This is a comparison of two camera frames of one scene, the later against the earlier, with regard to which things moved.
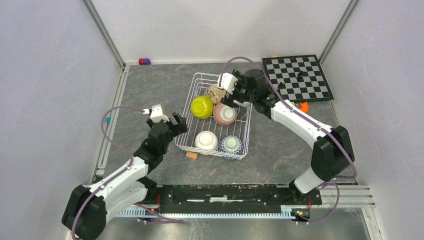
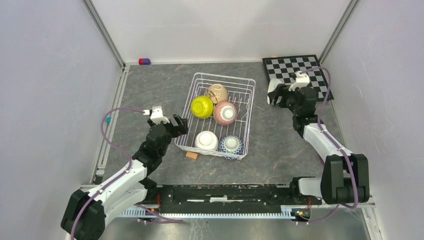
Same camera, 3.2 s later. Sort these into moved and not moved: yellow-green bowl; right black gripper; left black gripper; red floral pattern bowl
Moved: right black gripper
Not moved: yellow-green bowl; left black gripper; red floral pattern bowl
